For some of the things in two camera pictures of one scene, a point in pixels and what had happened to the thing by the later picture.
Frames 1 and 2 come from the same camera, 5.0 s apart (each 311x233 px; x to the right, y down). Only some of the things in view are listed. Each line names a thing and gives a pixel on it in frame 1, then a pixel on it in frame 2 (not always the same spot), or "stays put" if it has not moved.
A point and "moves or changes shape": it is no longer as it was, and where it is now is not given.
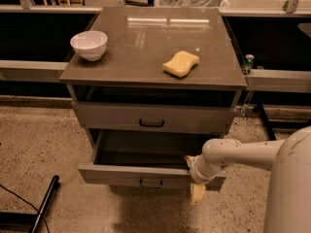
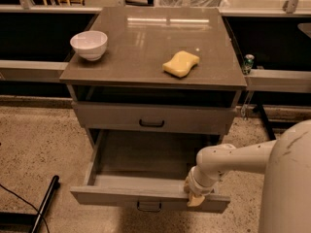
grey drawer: [153, 158] moves or changes shape
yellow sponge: [182, 64] stays put
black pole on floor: [54, 185] stays put
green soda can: [248, 64] stays put
